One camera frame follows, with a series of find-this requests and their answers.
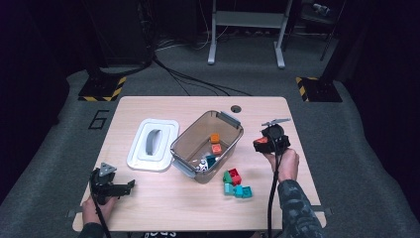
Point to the green toy block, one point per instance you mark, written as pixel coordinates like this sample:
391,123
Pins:
227,178

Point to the grey table bracket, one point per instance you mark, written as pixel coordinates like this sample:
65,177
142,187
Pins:
323,210
76,211

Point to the orange toy block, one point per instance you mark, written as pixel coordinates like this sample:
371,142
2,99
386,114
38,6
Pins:
215,138

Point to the black equipment cabinet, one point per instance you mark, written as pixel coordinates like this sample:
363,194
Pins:
125,33

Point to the person's dark printed clothing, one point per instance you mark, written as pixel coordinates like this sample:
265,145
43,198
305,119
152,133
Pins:
160,235

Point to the grey device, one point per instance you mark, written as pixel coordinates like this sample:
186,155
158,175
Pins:
321,9

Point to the transparent brown storage box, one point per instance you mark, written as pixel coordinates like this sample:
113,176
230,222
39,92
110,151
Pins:
198,132

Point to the grey metal desk frame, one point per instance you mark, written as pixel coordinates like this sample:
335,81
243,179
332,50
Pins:
247,19

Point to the blue toy block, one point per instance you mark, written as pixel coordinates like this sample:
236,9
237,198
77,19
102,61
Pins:
210,161

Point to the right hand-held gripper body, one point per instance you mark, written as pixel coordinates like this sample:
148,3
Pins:
277,140

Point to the person's right hand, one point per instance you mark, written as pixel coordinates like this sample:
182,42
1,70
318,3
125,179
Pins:
287,165

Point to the pink toy block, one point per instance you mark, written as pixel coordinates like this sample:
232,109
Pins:
217,149

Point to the black stand post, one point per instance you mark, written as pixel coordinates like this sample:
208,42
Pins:
95,66

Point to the light teal toy block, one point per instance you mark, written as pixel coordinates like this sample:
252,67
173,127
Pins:
228,189

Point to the person's left hand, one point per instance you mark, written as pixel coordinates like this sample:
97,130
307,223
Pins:
92,213

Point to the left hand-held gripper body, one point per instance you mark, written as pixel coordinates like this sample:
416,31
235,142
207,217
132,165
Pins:
104,186

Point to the red toy block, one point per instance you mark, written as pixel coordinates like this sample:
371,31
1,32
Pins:
237,180
234,172

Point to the hazard-striped black base plate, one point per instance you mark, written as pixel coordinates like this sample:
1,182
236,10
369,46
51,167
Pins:
322,90
99,87

